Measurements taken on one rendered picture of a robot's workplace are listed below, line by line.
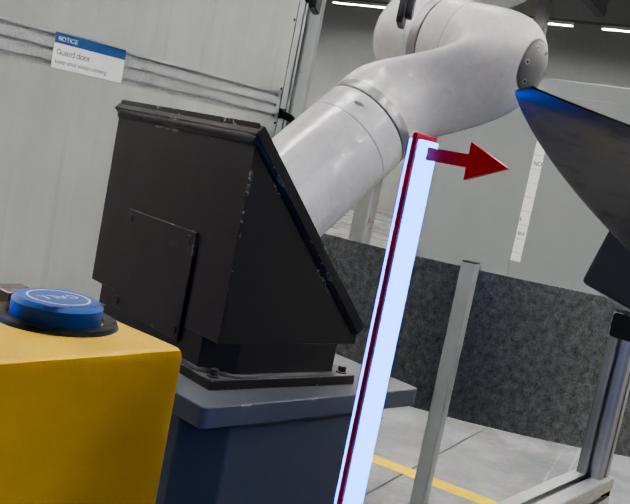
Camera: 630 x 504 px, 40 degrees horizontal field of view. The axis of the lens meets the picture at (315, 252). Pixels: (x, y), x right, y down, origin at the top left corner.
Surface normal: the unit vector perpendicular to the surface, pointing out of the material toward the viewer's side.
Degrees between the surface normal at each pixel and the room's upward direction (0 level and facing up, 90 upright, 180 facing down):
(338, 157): 72
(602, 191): 161
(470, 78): 112
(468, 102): 124
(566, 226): 90
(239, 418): 90
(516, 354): 90
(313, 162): 63
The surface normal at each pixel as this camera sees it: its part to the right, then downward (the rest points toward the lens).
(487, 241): -0.50, 0.00
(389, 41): -0.77, 0.18
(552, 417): -0.07, 0.10
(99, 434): 0.76, 0.22
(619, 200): -0.36, 0.91
